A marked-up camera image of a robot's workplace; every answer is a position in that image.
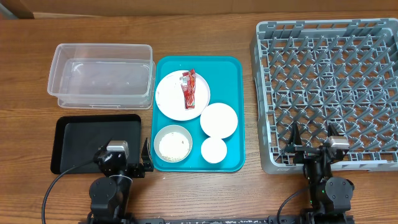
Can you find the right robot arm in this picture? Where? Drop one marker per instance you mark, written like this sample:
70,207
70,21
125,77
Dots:
330,196

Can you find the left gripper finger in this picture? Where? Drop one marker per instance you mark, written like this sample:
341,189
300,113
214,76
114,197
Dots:
146,157
103,148

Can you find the small white cup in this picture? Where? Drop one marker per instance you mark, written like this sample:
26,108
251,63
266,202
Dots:
213,150

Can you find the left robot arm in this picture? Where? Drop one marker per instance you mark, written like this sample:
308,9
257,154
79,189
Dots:
110,194

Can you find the black tray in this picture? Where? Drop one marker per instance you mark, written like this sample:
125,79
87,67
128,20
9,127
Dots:
77,138

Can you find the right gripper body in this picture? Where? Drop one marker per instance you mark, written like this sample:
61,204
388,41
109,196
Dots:
308,152

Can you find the grey bowl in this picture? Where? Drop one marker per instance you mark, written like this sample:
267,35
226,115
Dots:
169,129

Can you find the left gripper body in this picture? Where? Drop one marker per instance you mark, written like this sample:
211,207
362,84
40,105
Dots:
135,170

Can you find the pile of rice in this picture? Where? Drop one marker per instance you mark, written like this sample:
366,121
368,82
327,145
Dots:
174,147

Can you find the large white plate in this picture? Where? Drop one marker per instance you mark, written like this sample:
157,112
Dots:
170,99

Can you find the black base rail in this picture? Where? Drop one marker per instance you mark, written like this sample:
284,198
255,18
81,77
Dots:
286,219

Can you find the grey dishwasher rack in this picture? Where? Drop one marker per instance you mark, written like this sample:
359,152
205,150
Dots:
320,73

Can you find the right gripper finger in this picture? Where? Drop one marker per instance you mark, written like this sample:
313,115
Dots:
332,131
294,138

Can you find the red ketchup packet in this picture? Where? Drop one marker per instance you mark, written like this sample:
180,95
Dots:
188,85

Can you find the clear plastic bin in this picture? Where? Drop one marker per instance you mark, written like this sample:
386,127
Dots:
103,76

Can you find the pink white bowl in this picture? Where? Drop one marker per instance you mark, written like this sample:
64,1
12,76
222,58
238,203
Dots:
219,120

